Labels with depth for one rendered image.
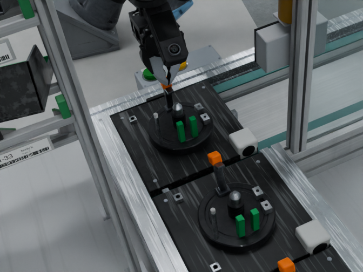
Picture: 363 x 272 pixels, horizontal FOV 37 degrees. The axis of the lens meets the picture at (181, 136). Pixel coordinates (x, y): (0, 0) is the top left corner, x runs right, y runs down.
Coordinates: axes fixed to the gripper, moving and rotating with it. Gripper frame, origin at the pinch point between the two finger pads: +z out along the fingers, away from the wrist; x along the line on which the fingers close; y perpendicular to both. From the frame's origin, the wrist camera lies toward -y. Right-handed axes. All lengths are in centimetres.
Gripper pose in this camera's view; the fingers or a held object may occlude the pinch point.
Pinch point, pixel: (168, 81)
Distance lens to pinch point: 110.5
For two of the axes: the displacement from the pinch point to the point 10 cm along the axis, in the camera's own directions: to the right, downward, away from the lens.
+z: 1.1, 6.8, 7.2
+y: -4.0, -6.4, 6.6
